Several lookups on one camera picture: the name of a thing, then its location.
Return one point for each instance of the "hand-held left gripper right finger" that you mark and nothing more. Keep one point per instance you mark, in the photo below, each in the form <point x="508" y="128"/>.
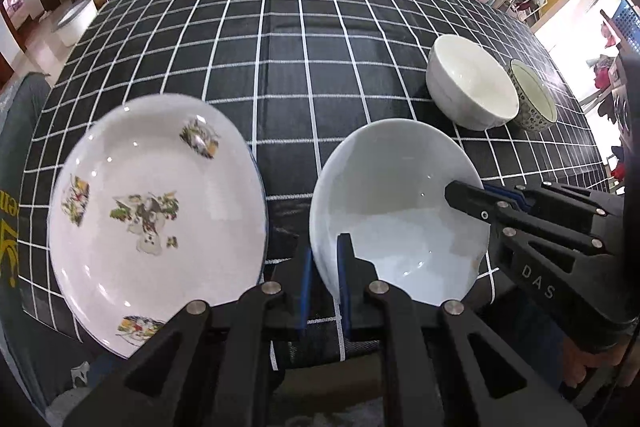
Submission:
<point x="343" y="287"/>

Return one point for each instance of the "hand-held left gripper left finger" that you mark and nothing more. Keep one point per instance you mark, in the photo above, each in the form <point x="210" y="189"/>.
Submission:
<point x="300" y="302"/>

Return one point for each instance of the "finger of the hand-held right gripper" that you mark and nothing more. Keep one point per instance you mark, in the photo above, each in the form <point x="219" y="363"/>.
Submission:
<point x="480" y="202"/>
<point x="565" y="199"/>

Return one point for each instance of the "pale blue bowl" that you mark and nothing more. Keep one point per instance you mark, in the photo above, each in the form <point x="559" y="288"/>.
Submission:
<point x="380" y="187"/>

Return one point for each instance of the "small green floral plate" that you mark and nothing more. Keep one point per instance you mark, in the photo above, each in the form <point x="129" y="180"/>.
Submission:
<point x="150" y="157"/>

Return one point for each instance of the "person's right hand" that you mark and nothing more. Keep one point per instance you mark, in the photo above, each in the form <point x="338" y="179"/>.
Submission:
<point x="585" y="369"/>

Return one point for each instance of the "dark patterned bowl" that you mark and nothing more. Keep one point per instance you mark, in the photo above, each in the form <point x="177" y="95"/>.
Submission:
<point x="535" y="97"/>

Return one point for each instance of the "plain white bowl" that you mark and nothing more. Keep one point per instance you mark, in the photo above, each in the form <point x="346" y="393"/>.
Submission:
<point x="475" y="82"/>

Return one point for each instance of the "blue plastic basket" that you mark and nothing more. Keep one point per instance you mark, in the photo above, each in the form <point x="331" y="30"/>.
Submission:
<point x="627" y="24"/>

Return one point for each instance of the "black white checkered tablecloth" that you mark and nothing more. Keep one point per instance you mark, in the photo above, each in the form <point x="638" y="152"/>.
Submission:
<point x="280" y="57"/>

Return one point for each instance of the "grey embroidered chair cover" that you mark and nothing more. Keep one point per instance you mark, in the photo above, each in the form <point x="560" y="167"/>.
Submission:
<point x="20" y="207"/>

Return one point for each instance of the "white mop bucket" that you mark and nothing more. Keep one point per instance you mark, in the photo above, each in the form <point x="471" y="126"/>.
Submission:
<point x="75" y="22"/>

